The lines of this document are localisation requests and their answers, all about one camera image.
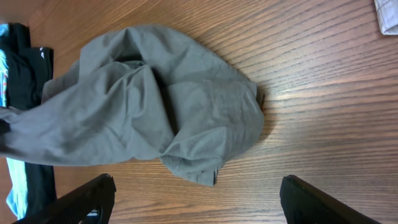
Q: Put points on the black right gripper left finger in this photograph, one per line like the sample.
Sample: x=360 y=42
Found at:
x=92 y=202

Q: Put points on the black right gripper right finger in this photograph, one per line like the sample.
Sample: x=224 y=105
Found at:
x=304 y=203

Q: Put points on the grey shorts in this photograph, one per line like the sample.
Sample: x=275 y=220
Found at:
x=143 y=92

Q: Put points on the light blue t-shirt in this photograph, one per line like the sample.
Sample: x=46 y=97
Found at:
x=17 y=197

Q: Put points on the black t-shirt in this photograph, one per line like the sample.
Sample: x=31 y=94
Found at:
x=36 y=68

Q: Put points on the folded beige shorts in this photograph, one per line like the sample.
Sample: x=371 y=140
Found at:
x=387 y=14

